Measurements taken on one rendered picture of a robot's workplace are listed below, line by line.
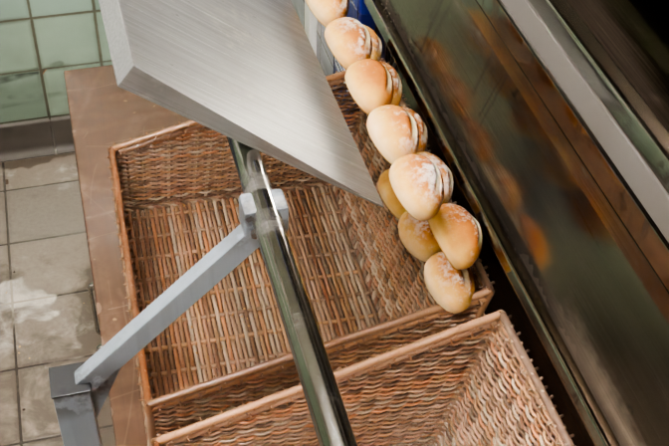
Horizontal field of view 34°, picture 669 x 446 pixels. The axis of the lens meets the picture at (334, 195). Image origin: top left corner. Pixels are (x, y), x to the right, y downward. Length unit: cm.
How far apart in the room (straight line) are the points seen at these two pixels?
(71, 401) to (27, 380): 126
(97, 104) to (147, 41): 104
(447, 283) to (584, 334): 25
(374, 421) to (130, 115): 91
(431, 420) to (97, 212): 74
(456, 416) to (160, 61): 68
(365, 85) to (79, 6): 146
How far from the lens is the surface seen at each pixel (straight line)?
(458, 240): 139
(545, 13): 93
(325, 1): 163
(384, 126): 140
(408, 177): 132
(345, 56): 155
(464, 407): 154
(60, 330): 260
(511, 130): 144
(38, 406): 247
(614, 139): 84
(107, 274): 188
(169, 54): 121
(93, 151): 212
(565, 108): 126
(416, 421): 157
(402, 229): 156
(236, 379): 148
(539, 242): 137
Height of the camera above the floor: 192
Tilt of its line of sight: 42 degrees down
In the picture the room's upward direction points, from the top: 2 degrees clockwise
